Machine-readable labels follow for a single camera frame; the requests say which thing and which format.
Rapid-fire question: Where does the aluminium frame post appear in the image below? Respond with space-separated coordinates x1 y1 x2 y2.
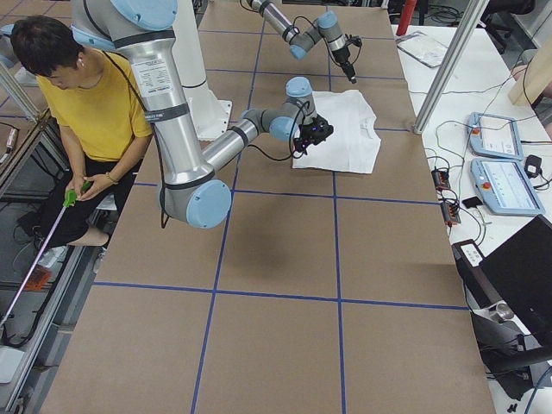
412 0 488 135

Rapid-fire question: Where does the blue teach pendant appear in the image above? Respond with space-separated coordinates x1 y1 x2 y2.
467 112 524 160
470 158 545 216

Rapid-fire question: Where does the lower blue teach pendant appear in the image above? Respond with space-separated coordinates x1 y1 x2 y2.
470 158 545 216

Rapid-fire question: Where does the black laptop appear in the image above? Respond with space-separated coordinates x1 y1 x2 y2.
472 214 552 342

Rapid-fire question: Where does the white central column pedestal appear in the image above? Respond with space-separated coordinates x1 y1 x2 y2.
172 0 233 141

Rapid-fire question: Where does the red fire extinguisher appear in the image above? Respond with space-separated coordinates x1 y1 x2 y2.
396 0 417 37

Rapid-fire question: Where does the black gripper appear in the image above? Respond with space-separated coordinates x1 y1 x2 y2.
331 46 357 83
293 120 334 156

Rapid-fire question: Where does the upper blue teach pendant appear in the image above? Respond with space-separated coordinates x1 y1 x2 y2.
467 112 524 160

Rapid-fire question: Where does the black camera cable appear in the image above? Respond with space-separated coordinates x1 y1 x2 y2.
103 51 320 229
282 16 363 70

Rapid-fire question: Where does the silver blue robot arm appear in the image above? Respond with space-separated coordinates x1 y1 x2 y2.
71 1 334 229
247 0 362 84

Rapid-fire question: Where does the white long-sleeve printed shirt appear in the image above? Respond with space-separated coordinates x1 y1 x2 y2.
292 90 380 174

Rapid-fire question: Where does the green-headed long reach stick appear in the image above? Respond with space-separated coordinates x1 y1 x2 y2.
1 190 78 326

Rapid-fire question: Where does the person's hand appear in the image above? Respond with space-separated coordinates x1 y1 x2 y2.
77 173 114 202

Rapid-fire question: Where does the orange device on floor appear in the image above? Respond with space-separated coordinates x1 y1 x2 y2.
23 266 52 292

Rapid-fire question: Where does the person in yellow shirt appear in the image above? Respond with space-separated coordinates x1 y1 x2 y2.
10 16 153 248

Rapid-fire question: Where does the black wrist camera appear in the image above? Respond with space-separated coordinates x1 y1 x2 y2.
346 34 362 48
307 121 334 145

